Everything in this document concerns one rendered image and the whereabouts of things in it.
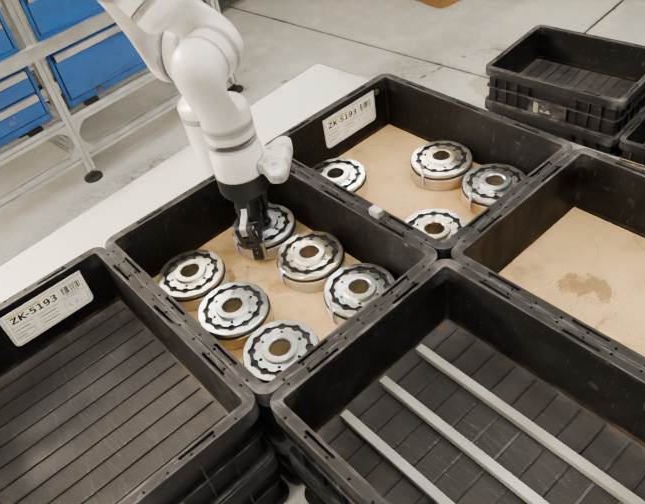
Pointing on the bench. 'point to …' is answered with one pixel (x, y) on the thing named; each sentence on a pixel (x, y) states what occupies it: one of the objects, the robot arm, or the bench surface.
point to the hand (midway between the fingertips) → (261, 240)
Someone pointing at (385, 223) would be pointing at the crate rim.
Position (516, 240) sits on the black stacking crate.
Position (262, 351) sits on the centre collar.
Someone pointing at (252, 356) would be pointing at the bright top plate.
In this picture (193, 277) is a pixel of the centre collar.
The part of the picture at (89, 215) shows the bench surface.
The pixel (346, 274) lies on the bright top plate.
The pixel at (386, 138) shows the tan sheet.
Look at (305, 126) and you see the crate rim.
